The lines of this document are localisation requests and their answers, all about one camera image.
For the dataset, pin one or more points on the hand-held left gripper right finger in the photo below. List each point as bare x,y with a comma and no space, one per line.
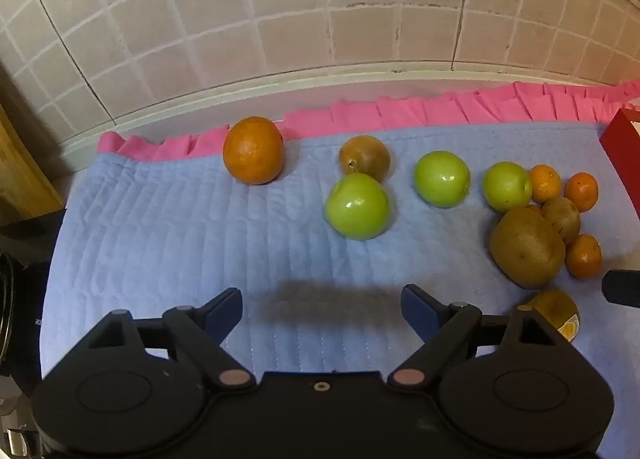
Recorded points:
417,311

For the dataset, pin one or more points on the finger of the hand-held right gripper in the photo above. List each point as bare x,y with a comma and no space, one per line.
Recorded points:
622,288

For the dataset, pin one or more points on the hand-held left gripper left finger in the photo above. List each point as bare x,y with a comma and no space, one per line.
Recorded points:
225,310

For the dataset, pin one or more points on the green apple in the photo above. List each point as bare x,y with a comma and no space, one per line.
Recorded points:
506,186
357,206
441,179

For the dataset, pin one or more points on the red box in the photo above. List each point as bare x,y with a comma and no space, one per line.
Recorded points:
622,149

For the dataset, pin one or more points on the large orange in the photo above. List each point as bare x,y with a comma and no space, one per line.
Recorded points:
253,150

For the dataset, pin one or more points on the small tangerine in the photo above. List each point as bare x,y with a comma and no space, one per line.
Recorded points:
546,183
581,191
584,256

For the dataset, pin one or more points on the brown fruit with sticker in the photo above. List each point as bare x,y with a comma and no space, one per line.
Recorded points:
557,311

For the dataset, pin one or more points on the small brown kiwi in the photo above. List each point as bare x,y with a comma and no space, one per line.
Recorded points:
562,219

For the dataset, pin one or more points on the blue quilted mat pink ruffle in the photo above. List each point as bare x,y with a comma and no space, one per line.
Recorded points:
175,229

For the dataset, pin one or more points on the large brown kiwi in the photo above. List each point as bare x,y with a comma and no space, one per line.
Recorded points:
527,248

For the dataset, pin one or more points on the round brown fruit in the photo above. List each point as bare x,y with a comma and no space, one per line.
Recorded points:
367,154

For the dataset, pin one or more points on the black appliance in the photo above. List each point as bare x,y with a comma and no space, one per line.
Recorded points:
25,289

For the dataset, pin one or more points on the wooden board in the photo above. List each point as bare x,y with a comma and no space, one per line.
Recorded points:
22,164

